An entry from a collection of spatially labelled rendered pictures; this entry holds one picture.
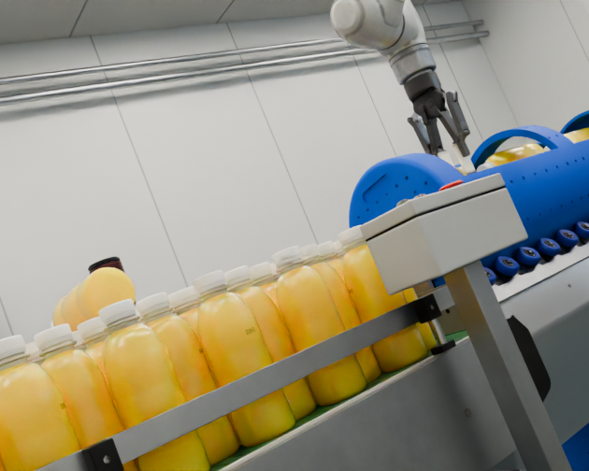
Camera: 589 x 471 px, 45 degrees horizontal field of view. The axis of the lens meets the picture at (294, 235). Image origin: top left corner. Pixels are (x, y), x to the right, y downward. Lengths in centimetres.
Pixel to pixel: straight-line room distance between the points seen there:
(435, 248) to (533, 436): 28
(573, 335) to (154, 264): 371
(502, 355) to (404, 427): 16
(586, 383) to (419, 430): 60
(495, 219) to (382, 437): 32
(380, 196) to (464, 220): 45
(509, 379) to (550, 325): 40
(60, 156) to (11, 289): 94
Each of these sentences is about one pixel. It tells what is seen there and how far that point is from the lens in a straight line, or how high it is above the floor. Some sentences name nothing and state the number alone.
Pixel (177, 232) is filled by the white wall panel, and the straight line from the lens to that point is 498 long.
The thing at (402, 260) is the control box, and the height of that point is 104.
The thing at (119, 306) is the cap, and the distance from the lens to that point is 82.
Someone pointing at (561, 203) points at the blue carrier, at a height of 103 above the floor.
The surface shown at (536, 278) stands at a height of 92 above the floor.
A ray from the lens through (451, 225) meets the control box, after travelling 93.
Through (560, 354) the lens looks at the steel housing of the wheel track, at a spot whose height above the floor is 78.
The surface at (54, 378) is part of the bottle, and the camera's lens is 81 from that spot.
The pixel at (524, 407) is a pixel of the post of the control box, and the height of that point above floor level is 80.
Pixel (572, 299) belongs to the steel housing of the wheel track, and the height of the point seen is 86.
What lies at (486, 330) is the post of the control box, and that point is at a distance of 98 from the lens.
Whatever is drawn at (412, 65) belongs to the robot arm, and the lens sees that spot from 157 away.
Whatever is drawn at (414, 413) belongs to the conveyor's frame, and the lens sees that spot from 96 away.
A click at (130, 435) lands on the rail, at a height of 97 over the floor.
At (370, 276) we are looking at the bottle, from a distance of 101.
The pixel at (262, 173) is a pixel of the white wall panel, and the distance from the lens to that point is 545.
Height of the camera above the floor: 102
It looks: 6 degrees up
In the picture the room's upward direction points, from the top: 22 degrees counter-clockwise
